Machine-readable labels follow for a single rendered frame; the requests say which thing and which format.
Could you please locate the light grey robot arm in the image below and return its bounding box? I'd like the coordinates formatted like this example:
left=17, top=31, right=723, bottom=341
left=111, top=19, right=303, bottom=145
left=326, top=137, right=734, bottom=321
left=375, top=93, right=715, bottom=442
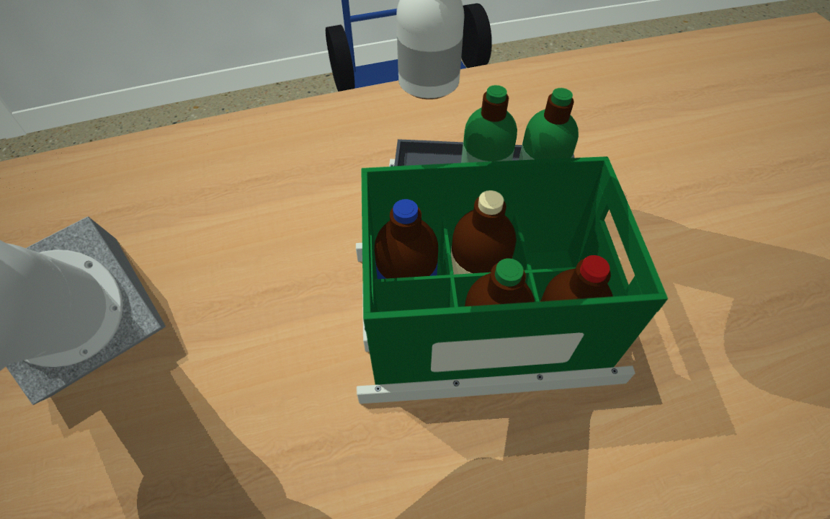
left=0, top=240, right=123, bottom=371

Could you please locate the brown glass bottle with blue cap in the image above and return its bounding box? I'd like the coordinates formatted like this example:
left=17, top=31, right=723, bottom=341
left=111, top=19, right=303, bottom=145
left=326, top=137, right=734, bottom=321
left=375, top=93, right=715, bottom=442
left=374, top=199, right=439, bottom=279

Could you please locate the brown bottle with red cap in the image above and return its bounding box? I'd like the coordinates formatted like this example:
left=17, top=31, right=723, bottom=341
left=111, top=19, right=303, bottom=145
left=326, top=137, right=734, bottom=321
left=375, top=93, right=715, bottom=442
left=540, top=255, right=613, bottom=301

